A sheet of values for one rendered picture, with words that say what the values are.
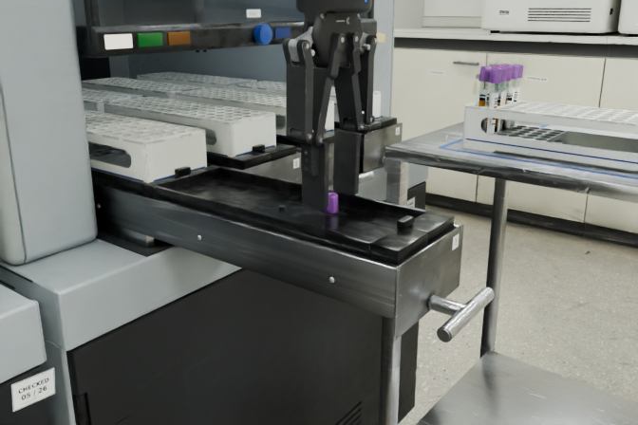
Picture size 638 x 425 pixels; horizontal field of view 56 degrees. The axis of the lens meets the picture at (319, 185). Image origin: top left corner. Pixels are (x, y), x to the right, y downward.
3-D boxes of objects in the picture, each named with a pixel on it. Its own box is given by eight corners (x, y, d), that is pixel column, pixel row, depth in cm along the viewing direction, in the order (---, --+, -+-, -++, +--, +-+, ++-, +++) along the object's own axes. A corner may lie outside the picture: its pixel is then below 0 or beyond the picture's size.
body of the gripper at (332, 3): (328, -27, 65) (328, 62, 68) (276, -30, 58) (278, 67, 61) (389, -28, 61) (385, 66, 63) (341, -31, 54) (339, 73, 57)
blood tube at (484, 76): (482, 145, 88) (494, 68, 85) (472, 145, 88) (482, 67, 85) (478, 143, 89) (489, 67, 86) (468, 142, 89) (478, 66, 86)
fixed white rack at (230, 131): (104, 139, 102) (101, 102, 100) (153, 130, 110) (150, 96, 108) (232, 166, 85) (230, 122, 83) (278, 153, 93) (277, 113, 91)
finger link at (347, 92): (319, 34, 63) (328, 29, 63) (335, 131, 68) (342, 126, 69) (350, 35, 60) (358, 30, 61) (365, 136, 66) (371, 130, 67)
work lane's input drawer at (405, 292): (2, 200, 92) (-8, 142, 90) (84, 180, 103) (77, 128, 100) (440, 360, 50) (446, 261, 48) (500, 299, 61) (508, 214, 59)
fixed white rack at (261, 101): (176, 126, 114) (173, 93, 112) (215, 119, 121) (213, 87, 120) (299, 147, 97) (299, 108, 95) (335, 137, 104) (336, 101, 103)
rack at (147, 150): (20, 157, 90) (14, 117, 88) (81, 146, 97) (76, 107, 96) (148, 194, 73) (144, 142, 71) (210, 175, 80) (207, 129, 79)
